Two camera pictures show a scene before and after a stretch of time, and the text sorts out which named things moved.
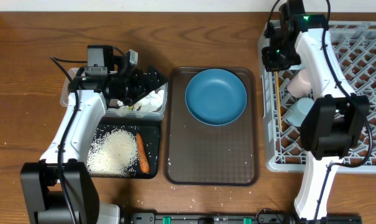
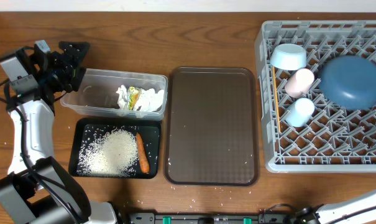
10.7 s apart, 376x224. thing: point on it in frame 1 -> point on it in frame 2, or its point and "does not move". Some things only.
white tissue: [151, 103] does not move
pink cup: [299, 84] does not move
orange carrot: [142, 154] does not move
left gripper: [145, 88] -> [73, 69]
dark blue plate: [215, 97] -> [352, 82]
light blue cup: [299, 109] does not move
